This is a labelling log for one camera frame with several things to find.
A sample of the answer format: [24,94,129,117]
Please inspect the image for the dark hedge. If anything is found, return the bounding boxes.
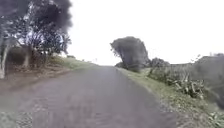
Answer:
[191,53,224,109]

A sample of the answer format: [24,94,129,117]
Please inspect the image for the grass verge with bushes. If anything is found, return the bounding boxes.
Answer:
[115,66,224,128]

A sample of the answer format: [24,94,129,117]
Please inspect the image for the grey asphalt road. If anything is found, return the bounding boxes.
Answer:
[0,64,181,128]

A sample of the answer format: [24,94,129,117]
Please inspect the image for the dirt and grass bank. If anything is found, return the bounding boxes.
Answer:
[0,55,98,91]

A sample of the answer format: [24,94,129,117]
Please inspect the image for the low green bushes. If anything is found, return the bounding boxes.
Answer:
[148,64,208,100]

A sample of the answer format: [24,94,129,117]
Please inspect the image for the group of dark trees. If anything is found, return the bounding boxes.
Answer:
[0,0,73,80]

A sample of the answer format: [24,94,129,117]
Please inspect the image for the large dark tree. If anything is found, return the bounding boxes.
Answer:
[110,36,151,73]

